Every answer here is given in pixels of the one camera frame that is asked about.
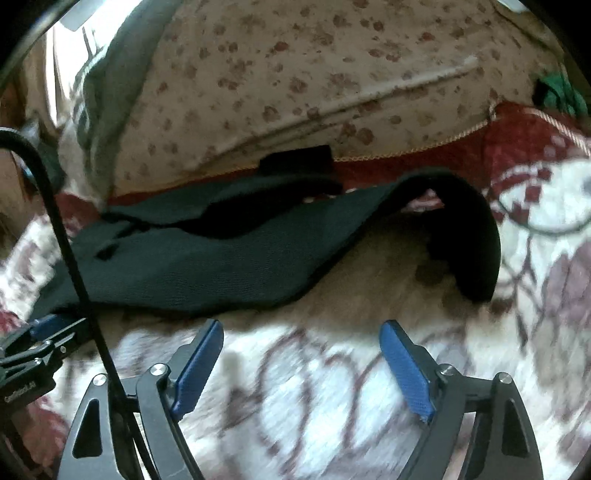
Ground black braided cable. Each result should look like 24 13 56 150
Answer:
0 127 160 480

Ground black pants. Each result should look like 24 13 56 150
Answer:
28 145 503 320

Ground beige spotted quilt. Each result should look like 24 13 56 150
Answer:
112 1 564 196

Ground grey fuzzy sweater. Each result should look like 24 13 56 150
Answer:
75 1 180 198

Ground green object beside bed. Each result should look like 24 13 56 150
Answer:
532 73 588 118

